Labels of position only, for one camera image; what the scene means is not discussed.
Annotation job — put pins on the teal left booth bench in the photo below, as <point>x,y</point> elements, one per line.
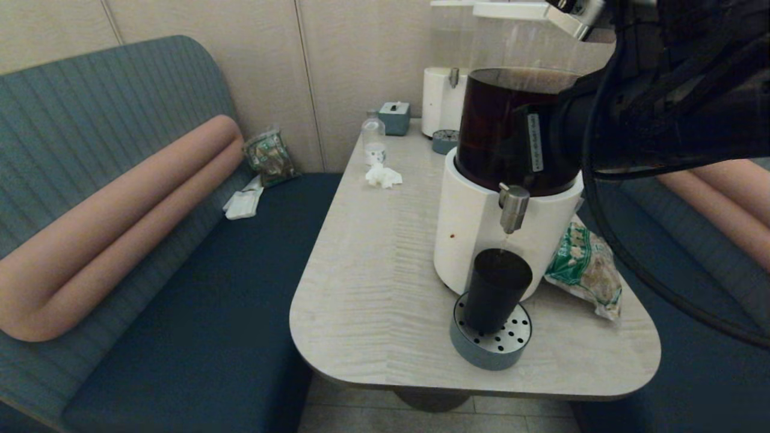
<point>180,300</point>

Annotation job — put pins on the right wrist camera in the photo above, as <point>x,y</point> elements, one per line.
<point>577,15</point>

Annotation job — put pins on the clear plastic bottle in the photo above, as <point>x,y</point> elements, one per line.
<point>373,141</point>

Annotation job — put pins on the dark tea beverage dispenser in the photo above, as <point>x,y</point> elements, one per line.
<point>475,240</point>

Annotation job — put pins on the steel dispenser tap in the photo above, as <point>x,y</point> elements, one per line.
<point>453,78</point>
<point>515,208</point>

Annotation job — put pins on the green white snack bag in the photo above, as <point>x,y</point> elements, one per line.
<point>585,270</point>

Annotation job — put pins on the black plastic cup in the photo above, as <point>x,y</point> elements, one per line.
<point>496,290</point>

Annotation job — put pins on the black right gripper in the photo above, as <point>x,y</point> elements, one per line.
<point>565,138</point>

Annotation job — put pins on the pink left bolster cushion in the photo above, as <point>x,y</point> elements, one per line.
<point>108,234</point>

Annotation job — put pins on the clear water beverage dispenser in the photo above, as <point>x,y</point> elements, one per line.
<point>438,105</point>

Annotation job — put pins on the brown green snack bag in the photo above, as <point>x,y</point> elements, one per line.
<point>269,159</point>

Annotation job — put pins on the bronze table pedestal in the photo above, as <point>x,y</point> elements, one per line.
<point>432,402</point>

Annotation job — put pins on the crumpled white tissue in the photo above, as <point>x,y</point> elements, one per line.
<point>382,176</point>

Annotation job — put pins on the grey blue tissue box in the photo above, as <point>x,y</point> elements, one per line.
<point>394,120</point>

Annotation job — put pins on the pink bolster cushion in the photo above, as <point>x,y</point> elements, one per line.
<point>722,198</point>
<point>108,234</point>

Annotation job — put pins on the pink right bolster cushion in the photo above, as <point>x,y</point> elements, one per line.
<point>722,198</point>

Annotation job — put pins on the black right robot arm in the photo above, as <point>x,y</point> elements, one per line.
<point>692,90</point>

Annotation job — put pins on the teal right booth bench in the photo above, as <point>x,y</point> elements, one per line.
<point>692,379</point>

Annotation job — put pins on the round grey drip tray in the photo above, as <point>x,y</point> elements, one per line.
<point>481,356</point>
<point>443,145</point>

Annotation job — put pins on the white napkin pack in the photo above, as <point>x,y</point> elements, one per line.
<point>243,204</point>

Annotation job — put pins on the teal booth bench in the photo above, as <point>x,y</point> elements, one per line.
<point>180,300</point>
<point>692,379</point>

